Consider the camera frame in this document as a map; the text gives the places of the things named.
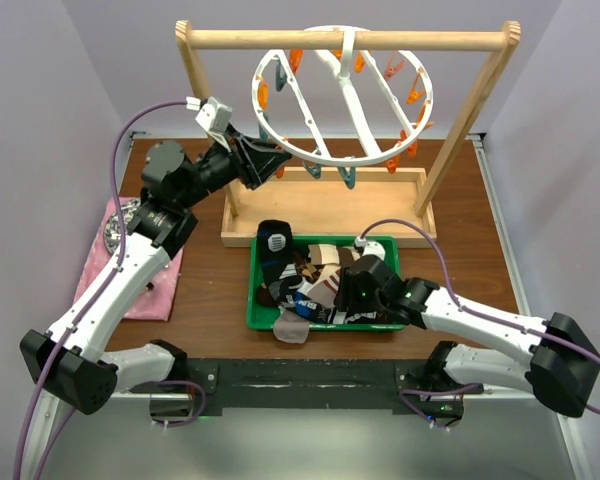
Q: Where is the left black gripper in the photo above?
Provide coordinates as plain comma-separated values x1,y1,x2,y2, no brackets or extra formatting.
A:
177,123,291,209

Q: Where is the wooden hanger rack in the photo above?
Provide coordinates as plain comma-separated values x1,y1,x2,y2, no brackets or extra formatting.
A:
175,20,521,248

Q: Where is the green plastic bin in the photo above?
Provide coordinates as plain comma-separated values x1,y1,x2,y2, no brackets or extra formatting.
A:
245,235,407,332

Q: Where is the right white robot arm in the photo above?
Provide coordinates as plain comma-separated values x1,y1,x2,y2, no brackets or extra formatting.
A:
336,255,600,418

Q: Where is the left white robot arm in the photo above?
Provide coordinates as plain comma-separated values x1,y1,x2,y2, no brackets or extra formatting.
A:
20,126,292,415

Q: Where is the white black striped sock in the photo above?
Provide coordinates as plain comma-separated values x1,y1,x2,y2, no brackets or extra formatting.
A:
329,309,377,325

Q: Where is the grey sock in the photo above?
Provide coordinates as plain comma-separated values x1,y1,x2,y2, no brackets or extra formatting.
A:
273,313,310,344

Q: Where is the black blue sports sock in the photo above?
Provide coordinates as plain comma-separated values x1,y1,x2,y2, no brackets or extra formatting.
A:
256,220,302,303

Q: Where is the blue patterned plate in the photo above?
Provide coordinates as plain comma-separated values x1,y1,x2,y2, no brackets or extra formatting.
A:
102,197,141,255

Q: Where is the pink cloth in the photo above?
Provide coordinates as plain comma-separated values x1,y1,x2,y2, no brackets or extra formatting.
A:
73,199,183,322

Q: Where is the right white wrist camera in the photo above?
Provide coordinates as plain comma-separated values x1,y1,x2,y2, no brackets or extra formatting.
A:
354,236,386,260

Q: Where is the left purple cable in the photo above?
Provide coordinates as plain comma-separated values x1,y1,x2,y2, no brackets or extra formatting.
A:
12,99,209,480

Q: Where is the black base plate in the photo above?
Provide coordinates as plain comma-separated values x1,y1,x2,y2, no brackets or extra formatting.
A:
128,357,485,419

